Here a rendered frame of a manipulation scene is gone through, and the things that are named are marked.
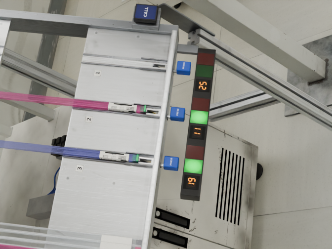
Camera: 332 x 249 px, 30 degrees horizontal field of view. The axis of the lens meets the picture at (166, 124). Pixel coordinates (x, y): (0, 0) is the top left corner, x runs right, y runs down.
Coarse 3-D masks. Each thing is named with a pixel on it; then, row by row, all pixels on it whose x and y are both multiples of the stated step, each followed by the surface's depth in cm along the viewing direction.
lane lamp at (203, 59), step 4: (200, 56) 137; (204, 56) 137; (208, 56) 137; (212, 56) 137; (200, 60) 136; (204, 60) 136; (208, 60) 136; (212, 60) 136; (200, 64) 136; (204, 64) 136; (208, 64) 136; (212, 64) 136
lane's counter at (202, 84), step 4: (196, 80) 135; (200, 80) 134; (204, 80) 134; (208, 80) 134; (196, 84) 134; (200, 84) 134; (204, 84) 134; (208, 84) 134; (196, 88) 134; (200, 88) 134; (204, 88) 134; (208, 88) 134
